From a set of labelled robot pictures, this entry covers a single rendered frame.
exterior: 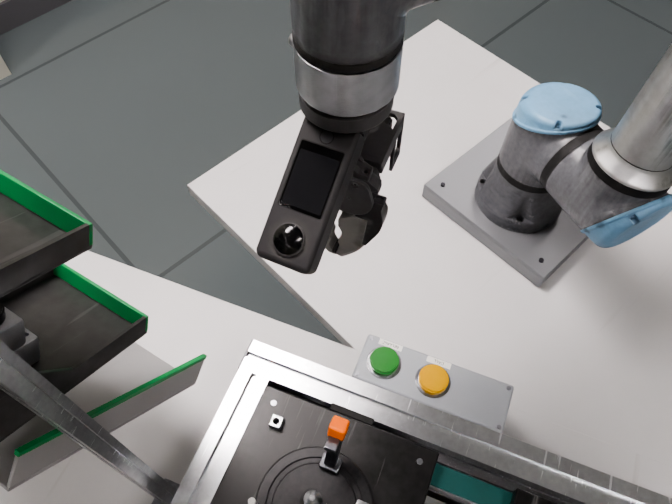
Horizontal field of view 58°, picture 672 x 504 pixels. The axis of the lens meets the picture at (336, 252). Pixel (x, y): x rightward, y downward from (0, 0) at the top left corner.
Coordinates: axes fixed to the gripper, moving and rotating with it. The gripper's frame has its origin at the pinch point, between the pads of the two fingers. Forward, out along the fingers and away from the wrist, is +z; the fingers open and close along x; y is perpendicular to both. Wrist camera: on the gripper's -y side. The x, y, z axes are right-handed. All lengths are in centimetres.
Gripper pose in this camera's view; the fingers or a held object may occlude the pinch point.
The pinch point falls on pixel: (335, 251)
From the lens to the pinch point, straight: 60.1
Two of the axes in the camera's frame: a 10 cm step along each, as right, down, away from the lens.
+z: 0.0, 5.3, 8.5
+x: -9.3, -3.1, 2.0
